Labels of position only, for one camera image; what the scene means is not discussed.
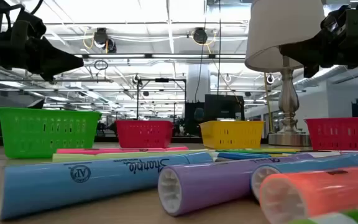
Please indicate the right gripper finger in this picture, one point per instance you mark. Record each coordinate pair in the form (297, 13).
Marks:
(306, 51)

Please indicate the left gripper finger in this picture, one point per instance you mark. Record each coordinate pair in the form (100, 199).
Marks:
(64, 60)

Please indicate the green plastic slotted basket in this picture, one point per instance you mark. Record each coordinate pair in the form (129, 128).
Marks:
(48, 112)

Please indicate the pale yellow Sharpie highlighter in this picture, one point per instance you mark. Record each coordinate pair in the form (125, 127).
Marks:
(104, 156)

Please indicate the blue Sharpie highlighter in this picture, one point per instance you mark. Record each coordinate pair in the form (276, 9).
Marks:
(89, 183)
(306, 169)

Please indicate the orange Sharpie highlighter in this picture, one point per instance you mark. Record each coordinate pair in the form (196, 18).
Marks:
(331, 189)

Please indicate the purple Sharpie highlighter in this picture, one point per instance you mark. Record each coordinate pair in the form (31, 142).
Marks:
(210, 186)

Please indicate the silver lamp with white shade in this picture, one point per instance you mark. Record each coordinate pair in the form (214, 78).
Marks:
(275, 31)

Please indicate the long ceiling light bar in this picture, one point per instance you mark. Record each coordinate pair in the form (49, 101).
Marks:
(120, 56)

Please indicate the red plastic slotted basket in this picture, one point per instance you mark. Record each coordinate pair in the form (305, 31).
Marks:
(145, 123)
(340, 122)

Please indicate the black monitor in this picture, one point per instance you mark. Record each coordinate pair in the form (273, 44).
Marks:
(224, 107)

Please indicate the yellow plastic slotted basket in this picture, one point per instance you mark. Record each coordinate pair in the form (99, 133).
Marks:
(232, 124)

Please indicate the black cabinet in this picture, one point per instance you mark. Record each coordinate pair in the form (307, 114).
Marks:
(193, 107)

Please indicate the silver air duct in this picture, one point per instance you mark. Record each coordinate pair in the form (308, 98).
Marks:
(331, 73)

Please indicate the black gantry frame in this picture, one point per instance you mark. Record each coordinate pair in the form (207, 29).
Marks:
(162, 80)

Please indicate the black aluminium table frame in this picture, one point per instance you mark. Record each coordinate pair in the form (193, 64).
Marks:
(185, 140)

